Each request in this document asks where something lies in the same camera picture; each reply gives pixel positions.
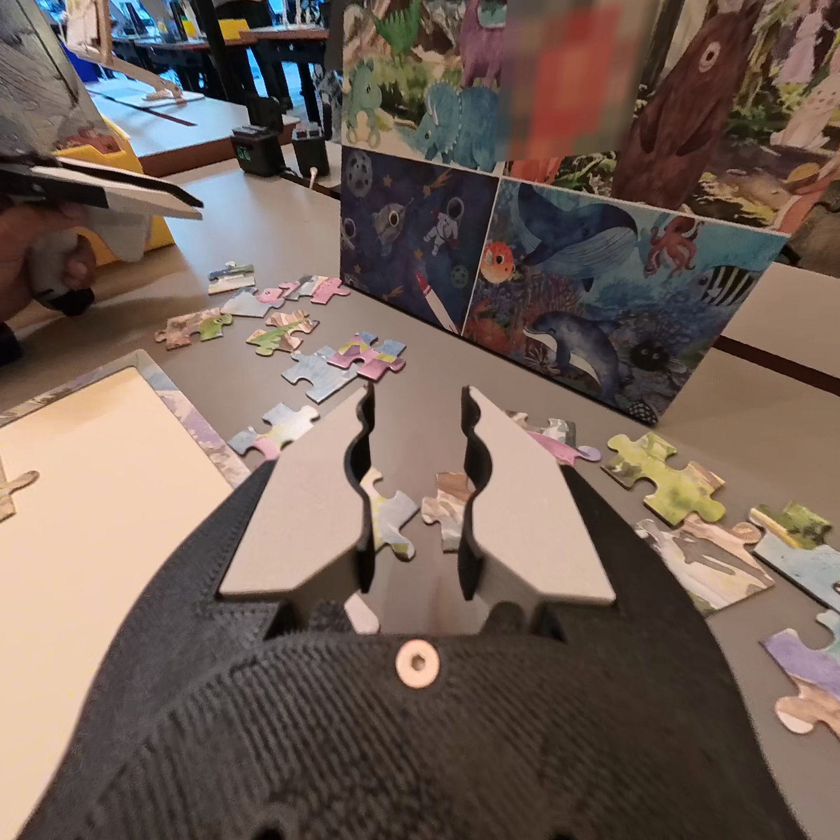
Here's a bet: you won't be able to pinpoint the illustrated puzzle box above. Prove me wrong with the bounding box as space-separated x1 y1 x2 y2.
340 0 840 426

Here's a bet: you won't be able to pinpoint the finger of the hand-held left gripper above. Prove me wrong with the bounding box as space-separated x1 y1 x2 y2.
104 190 203 221
31 155 206 210

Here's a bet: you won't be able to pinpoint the puzzle pieces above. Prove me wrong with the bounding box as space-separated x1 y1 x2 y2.
154 261 840 736

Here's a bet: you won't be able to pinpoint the black power adapter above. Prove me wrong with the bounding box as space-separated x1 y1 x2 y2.
292 128 327 178

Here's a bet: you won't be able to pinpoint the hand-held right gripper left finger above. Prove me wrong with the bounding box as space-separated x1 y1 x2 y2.
218 382 376 605

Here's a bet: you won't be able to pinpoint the large yellow plastic bin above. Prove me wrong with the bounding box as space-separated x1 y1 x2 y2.
59 134 177 266

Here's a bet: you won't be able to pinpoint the assembled dinosaur puzzle section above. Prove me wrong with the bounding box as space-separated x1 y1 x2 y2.
0 459 40 522

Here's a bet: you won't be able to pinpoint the black charger with green display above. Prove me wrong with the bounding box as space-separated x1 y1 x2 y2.
230 125 284 178

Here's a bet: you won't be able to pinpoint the person's left hand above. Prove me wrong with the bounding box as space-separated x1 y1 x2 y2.
0 202 99 324

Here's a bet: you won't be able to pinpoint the green dinosaur head puzzle piece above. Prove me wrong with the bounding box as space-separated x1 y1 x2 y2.
154 310 234 350

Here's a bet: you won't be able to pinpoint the white puzzle frame tray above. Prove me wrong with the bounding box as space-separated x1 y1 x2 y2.
0 349 252 837

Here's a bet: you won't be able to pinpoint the wooden work table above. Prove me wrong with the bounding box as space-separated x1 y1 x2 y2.
112 26 329 109

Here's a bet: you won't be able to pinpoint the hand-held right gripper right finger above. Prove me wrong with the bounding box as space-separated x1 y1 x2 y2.
457 385 618 621

